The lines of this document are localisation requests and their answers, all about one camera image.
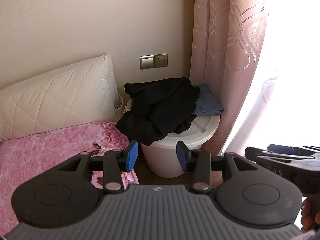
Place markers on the wall switch and socket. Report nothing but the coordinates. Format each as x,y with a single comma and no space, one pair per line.
153,61

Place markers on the person right hand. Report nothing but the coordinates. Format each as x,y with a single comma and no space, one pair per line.
308,215

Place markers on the white plastic bucket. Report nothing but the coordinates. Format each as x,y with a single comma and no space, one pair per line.
167,157

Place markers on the blue folded cloth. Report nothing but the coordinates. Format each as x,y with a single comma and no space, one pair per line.
207,103

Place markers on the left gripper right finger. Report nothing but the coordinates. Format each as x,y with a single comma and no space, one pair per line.
197,160

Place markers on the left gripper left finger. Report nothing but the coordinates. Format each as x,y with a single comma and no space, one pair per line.
116,160

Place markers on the pink floral bed blanket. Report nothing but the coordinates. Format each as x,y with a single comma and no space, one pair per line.
24,158

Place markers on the white quilted pillow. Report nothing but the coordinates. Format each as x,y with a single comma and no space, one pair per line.
76,94

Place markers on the black knit skirt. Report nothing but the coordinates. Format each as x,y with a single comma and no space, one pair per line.
158,108

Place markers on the pink patterned curtain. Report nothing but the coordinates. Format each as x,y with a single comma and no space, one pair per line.
228,38

